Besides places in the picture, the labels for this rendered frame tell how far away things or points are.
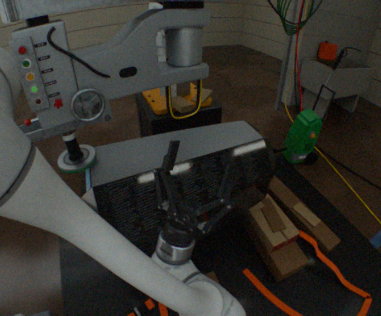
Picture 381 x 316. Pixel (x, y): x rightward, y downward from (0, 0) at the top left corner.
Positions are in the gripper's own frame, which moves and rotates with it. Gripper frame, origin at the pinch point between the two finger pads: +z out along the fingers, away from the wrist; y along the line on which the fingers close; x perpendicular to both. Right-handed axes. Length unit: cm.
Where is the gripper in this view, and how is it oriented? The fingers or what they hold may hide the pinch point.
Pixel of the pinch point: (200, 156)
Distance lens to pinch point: 48.4
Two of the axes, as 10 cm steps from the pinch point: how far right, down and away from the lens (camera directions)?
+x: 5.1, -1.1, 8.5
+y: -8.3, -3.5, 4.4
